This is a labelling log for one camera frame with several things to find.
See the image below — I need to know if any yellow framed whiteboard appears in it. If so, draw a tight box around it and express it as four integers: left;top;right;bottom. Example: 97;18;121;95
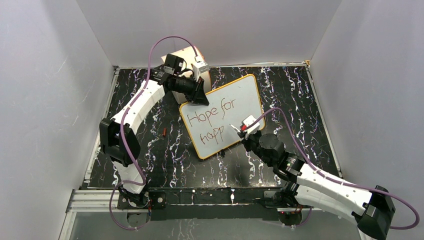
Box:
179;74;264;160

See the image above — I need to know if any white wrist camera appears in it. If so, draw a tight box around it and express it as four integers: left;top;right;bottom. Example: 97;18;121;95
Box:
191;55;210;82
238;115;261;140

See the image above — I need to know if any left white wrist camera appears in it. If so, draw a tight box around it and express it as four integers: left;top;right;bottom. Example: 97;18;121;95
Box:
191;55;210;82

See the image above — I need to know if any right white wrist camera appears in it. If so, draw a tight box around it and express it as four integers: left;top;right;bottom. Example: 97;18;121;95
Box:
238;115;261;140

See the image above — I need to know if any aluminium frame rail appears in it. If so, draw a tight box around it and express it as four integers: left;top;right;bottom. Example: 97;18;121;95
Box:
66;186;369;215

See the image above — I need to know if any white whiteboard marker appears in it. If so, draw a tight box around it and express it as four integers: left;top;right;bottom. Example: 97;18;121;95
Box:
229;124;241;133

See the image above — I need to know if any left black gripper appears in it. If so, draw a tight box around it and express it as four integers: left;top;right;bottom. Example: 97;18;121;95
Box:
174;75;209;107

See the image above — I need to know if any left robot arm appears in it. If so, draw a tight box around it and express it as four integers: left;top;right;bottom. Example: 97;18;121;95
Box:
99;54;209;208

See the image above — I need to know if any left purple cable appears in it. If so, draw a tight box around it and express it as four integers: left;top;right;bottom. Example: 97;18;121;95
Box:
108;35;201;231

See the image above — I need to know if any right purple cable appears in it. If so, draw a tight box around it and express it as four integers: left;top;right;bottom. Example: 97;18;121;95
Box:
246;107;421;230

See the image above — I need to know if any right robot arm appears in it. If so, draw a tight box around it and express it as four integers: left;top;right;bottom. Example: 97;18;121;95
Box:
238;131;396;240

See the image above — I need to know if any purple cable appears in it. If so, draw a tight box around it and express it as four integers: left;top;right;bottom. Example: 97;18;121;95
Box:
108;35;201;231
246;107;421;230

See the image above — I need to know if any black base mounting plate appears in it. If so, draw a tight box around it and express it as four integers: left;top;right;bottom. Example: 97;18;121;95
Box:
116;187;311;225

